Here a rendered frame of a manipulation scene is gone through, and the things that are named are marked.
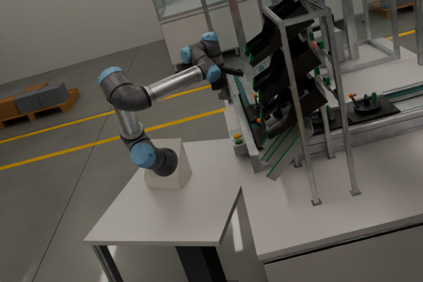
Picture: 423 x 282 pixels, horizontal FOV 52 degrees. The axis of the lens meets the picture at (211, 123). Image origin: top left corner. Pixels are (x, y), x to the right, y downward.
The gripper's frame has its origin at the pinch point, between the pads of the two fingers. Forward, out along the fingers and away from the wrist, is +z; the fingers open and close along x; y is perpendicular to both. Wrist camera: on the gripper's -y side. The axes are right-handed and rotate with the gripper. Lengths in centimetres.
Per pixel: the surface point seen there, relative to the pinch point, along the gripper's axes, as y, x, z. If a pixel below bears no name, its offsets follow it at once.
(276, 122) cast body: -15.3, 40.3, -1.3
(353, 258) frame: -30, 70, 51
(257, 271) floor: 11, -12, 123
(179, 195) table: 37, 14, 37
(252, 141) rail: -5.6, -3.8, 27.1
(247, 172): 1.4, 9.3, 37.2
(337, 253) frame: -24, 70, 46
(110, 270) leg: 79, 31, 58
